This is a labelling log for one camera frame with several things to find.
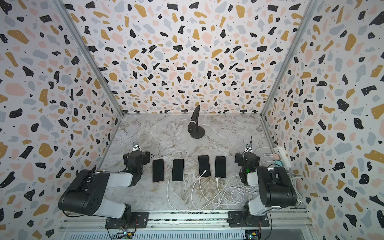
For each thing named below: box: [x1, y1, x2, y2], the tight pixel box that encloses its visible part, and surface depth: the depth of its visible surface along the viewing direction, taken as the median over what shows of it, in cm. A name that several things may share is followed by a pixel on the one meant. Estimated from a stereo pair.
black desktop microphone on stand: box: [187, 105, 206, 139], surface depth 97 cm
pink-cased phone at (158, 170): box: [152, 158, 165, 183], surface depth 92 cm
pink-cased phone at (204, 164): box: [198, 155, 211, 177], surface depth 95 cm
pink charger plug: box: [273, 153, 280, 161], surface depth 99 cm
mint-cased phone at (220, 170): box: [214, 155, 226, 178], surface depth 95 cm
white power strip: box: [274, 146, 292, 170], surface depth 99 cm
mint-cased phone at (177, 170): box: [171, 158, 184, 182], surface depth 94 cm
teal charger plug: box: [275, 160, 284, 167], surface depth 97 cm
